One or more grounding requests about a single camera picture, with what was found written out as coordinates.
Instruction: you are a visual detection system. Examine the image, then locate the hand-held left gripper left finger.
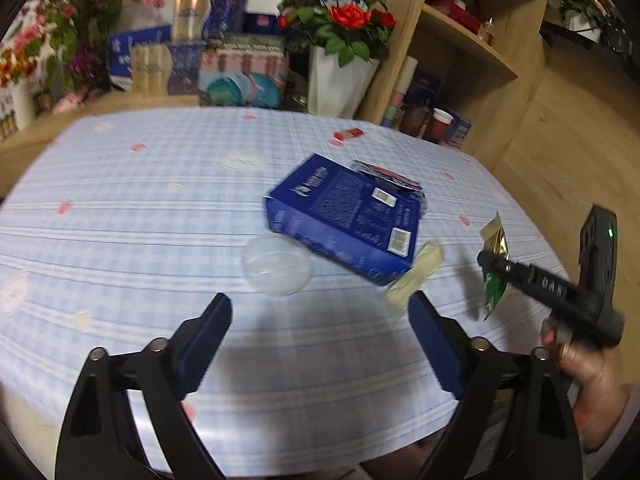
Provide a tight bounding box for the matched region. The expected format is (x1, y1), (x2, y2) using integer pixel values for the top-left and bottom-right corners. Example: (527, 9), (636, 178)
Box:
(56, 292), (233, 480)

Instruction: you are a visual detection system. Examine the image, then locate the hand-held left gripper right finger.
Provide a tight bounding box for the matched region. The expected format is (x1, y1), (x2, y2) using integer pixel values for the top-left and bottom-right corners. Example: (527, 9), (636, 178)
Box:
(407, 290), (586, 480)

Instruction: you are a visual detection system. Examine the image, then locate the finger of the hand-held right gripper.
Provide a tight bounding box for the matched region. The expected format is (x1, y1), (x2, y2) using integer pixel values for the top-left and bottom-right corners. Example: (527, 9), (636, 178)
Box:
(476, 250), (533, 287)

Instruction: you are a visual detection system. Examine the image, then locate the green foil sachet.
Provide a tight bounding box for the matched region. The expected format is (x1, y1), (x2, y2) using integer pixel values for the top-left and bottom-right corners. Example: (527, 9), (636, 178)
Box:
(479, 211), (512, 321)

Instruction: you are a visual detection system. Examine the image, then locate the pale yellow plastic packet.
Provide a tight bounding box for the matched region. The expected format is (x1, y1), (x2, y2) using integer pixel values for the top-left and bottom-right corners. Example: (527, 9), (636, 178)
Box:
(386, 240), (446, 313)

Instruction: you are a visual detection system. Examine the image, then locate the clear round plastic lid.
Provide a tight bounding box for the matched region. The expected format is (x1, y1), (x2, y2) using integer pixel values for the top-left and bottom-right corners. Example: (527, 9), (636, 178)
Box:
(241, 236), (313, 297)

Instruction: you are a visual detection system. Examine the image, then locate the dark printed snack packet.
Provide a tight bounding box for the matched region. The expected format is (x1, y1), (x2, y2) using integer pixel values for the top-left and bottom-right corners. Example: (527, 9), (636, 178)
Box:
(351, 160), (426, 201)

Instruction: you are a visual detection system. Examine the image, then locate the blue cardboard box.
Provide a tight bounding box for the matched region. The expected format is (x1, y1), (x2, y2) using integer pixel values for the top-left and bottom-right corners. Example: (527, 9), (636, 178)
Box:
(264, 153), (427, 287)

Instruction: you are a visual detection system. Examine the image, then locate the person's right forearm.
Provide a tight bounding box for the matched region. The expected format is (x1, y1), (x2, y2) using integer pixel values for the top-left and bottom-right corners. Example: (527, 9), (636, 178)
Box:
(570, 385), (633, 456)

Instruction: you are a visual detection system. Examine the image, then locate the person's right hand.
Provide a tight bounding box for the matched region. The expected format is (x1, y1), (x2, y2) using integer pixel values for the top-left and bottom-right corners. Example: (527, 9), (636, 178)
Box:
(540, 319), (621, 392)

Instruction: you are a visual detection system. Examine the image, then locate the blue plaid tablecloth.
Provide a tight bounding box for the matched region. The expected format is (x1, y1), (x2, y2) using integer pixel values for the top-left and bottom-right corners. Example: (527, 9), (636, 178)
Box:
(0, 106), (571, 476)

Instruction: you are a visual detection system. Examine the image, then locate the small blue printed carton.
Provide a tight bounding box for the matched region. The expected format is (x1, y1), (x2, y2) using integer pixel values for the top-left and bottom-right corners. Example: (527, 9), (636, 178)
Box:
(450, 117), (472, 150)

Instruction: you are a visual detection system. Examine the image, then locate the red cup with white rim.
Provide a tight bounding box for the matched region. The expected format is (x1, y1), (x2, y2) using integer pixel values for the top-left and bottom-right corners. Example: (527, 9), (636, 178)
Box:
(425, 107), (453, 143)

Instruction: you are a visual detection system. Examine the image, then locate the dark glass cup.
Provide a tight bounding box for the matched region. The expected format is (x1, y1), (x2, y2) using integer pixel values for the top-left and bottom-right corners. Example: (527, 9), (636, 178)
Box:
(400, 105), (426, 136)

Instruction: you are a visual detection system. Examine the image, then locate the dark blue printed box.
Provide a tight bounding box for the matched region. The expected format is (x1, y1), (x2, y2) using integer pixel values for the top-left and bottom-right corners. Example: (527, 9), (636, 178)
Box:
(405, 72), (443, 108)

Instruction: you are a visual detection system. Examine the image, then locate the stack of pastel cups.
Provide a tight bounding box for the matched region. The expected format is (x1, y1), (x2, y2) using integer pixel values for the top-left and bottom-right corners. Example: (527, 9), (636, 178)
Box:
(382, 55), (418, 128)

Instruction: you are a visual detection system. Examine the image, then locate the black counter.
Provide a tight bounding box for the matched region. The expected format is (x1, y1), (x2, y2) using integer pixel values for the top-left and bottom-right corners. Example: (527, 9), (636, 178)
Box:
(540, 25), (640, 61)

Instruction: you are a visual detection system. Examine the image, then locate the white angular vase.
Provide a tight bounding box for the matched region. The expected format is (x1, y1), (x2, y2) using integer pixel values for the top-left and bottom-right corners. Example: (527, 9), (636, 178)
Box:
(307, 45), (381, 120)

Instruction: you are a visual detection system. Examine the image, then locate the red basket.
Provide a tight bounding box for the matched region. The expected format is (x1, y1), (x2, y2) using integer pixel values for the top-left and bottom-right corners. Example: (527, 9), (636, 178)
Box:
(425, 0), (483, 33)

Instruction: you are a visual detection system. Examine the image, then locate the pink and teal box pack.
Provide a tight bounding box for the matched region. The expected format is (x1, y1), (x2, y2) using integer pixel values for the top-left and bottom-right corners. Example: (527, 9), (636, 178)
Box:
(199, 50), (291, 108)

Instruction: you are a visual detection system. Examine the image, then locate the pink rose plant white pot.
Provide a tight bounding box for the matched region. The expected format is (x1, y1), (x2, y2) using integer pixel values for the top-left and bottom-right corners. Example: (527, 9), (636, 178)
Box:
(555, 0), (608, 43)

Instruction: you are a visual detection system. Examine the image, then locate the wooden shelf unit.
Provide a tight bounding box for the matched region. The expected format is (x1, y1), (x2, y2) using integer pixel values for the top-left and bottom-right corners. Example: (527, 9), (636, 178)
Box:
(357, 0), (551, 171)

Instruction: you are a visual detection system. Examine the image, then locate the gold and blue gift box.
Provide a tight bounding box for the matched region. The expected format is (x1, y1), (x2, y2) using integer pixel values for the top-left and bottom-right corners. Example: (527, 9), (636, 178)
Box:
(131, 42), (206, 96)
(172, 0), (251, 41)

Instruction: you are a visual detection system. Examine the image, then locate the red rose bouquet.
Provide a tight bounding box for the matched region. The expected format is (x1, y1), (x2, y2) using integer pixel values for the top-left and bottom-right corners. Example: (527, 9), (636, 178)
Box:
(277, 0), (396, 68)

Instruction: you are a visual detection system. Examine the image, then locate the purple flower bunch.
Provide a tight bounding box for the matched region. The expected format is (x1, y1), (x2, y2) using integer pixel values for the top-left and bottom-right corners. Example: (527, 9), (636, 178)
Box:
(67, 50), (101, 86)

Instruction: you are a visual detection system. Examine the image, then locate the dark green box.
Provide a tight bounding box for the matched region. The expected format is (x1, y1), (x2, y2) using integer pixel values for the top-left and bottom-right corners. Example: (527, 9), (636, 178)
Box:
(215, 34), (286, 56)

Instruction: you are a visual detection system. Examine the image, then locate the blue and white carton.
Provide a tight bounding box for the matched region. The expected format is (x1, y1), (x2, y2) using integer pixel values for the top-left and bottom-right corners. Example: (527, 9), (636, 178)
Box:
(109, 25), (173, 91)

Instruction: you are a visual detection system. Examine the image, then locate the small blue box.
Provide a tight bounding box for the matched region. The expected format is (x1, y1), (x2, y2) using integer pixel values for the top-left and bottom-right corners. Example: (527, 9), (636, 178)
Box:
(245, 12), (278, 36)

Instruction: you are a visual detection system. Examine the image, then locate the pink blossom arrangement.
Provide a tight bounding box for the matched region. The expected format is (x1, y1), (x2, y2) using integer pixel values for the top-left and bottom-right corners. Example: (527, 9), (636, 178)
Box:
(0, 0), (166, 91)

